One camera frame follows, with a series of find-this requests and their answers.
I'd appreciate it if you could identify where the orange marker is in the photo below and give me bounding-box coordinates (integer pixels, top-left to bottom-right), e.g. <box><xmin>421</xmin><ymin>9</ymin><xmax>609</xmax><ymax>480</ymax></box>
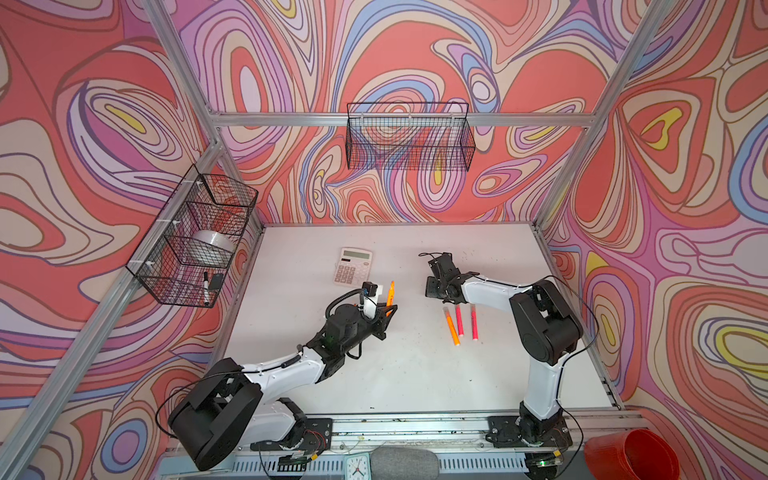
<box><xmin>443</xmin><ymin>307</ymin><xmax>460</xmax><ymax>346</ymax></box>
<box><xmin>386</xmin><ymin>281</ymin><xmax>395</xmax><ymax>307</ymax></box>

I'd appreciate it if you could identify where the pink marker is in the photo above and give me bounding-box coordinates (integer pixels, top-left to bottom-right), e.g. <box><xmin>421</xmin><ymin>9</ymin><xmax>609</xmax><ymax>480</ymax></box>
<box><xmin>470</xmin><ymin>304</ymin><xmax>479</xmax><ymax>341</ymax></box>
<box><xmin>454</xmin><ymin>305</ymin><xmax>465</xmax><ymax>344</ymax></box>

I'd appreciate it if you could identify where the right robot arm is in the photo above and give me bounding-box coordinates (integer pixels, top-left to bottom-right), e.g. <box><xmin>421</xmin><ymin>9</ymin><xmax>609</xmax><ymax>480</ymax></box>
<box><xmin>425</xmin><ymin>252</ymin><xmax>583</xmax><ymax>446</ymax></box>

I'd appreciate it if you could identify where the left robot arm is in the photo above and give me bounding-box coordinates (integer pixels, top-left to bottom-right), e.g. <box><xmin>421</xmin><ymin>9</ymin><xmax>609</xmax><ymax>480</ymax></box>
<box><xmin>168</xmin><ymin>303</ymin><xmax>398</xmax><ymax>471</ymax></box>

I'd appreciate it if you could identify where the pink calculator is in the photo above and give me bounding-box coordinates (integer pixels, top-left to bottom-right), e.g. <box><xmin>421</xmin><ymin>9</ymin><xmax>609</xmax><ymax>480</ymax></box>
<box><xmin>333</xmin><ymin>247</ymin><xmax>373</xmax><ymax>287</ymax></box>

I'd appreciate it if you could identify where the small white clock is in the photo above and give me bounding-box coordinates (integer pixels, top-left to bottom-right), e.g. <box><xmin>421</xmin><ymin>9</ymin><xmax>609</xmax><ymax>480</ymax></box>
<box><xmin>343</xmin><ymin>453</ymin><xmax>372</xmax><ymax>480</ymax></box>

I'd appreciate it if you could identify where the silver tape roll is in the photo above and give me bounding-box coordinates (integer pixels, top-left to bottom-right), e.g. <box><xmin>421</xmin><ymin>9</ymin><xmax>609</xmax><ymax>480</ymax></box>
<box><xmin>192</xmin><ymin>230</ymin><xmax>236</xmax><ymax>253</ymax></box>

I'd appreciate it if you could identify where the red bucket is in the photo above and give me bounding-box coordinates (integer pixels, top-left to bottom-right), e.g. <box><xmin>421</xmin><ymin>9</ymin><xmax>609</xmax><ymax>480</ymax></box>
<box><xmin>584</xmin><ymin>429</ymin><xmax>681</xmax><ymax>480</ymax></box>

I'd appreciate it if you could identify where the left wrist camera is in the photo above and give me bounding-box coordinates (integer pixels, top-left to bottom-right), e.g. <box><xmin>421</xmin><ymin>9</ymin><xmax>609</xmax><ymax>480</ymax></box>
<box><xmin>360</xmin><ymin>282</ymin><xmax>380</xmax><ymax>320</ymax></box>

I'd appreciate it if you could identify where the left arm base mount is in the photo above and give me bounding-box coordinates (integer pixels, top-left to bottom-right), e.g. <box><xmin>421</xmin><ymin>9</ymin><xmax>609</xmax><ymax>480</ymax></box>
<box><xmin>250</xmin><ymin>417</ymin><xmax>333</xmax><ymax>455</ymax></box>

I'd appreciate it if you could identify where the black wire basket back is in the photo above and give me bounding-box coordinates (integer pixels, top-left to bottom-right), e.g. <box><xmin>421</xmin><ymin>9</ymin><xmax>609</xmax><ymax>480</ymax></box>
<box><xmin>345</xmin><ymin>101</ymin><xmax>476</xmax><ymax>172</ymax></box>

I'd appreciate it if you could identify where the black wire basket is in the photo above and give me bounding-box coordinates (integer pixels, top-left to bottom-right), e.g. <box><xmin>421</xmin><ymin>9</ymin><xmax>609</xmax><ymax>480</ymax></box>
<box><xmin>126</xmin><ymin>166</ymin><xmax>258</xmax><ymax>308</ymax></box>
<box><xmin>345</xmin><ymin>101</ymin><xmax>476</xmax><ymax>172</ymax></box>

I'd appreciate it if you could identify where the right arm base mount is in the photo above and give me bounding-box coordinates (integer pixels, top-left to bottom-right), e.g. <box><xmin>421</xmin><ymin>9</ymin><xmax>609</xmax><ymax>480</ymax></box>
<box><xmin>485</xmin><ymin>415</ymin><xmax>573</xmax><ymax>450</ymax></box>

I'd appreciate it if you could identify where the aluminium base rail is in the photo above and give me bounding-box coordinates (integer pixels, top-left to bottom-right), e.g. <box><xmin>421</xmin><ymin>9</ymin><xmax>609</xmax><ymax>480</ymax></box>
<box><xmin>161</xmin><ymin>409</ymin><xmax>649</xmax><ymax>480</ymax></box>

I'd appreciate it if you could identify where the black wire basket left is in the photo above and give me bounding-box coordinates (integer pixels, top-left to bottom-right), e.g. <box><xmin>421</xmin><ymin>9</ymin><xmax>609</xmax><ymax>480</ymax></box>
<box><xmin>126</xmin><ymin>166</ymin><xmax>258</xmax><ymax>308</ymax></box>

